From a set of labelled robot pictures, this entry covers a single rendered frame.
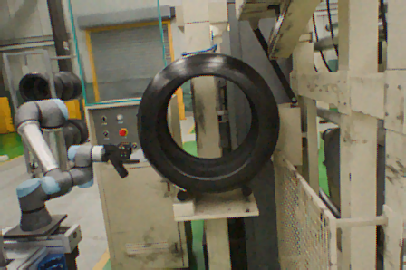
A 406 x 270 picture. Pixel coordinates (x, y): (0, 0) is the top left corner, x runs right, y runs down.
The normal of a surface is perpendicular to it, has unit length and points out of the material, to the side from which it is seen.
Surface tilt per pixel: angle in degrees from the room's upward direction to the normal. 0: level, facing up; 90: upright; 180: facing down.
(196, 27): 90
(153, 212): 91
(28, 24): 90
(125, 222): 90
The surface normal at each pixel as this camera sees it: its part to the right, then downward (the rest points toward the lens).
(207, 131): -0.03, 0.20
